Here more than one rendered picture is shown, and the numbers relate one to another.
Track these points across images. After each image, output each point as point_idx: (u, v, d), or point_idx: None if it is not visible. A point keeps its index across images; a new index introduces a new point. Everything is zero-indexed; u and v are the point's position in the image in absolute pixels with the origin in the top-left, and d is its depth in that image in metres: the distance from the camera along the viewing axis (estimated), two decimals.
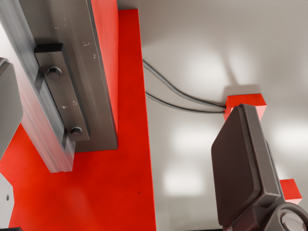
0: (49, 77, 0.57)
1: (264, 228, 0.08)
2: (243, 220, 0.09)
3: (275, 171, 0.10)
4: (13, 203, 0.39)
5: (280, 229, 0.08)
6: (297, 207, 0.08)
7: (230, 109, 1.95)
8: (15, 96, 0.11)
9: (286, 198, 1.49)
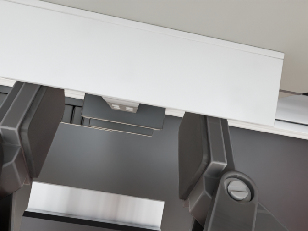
0: None
1: (214, 202, 0.08)
2: (196, 190, 0.09)
3: (230, 145, 0.10)
4: None
5: (228, 200, 0.08)
6: (239, 173, 0.09)
7: None
8: (62, 90, 0.11)
9: None
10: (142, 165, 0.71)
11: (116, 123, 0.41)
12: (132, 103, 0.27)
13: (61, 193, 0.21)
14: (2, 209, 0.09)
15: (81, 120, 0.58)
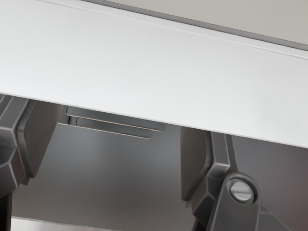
0: None
1: (217, 203, 0.08)
2: (199, 192, 0.09)
3: (233, 146, 0.10)
4: None
5: (231, 201, 0.08)
6: (242, 174, 0.09)
7: None
8: None
9: None
10: (137, 167, 0.65)
11: (108, 123, 0.34)
12: None
13: (27, 230, 0.14)
14: None
15: (68, 119, 0.51)
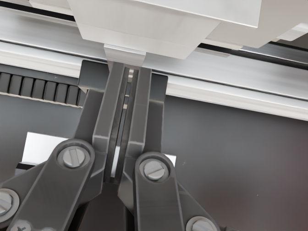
0: None
1: (135, 194, 0.08)
2: (121, 173, 0.09)
3: (162, 129, 0.10)
4: None
5: (148, 184, 0.08)
6: (150, 153, 0.08)
7: None
8: (124, 97, 0.12)
9: None
10: None
11: None
12: (137, 57, 0.24)
13: None
14: (73, 217, 0.09)
15: (76, 100, 0.55)
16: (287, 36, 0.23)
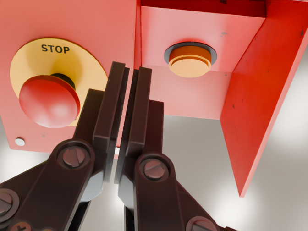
0: None
1: (135, 194, 0.08)
2: (121, 173, 0.09)
3: (162, 129, 0.10)
4: None
5: (148, 184, 0.08)
6: (150, 153, 0.08)
7: None
8: (124, 97, 0.12)
9: None
10: None
11: None
12: None
13: None
14: (73, 217, 0.09)
15: None
16: None
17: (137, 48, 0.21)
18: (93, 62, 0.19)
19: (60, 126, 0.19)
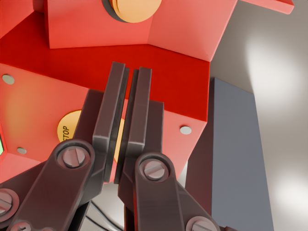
0: None
1: (135, 194, 0.08)
2: (121, 173, 0.09)
3: (162, 129, 0.10)
4: None
5: (148, 184, 0.08)
6: (150, 153, 0.08)
7: None
8: (124, 97, 0.12)
9: None
10: None
11: None
12: None
13: None
14: (73, 217, 0.09)
15: None
16: None
17: (82, 65, 0.20)
18: (75, 114, 0.20)
19: (111, 171, 0.20)
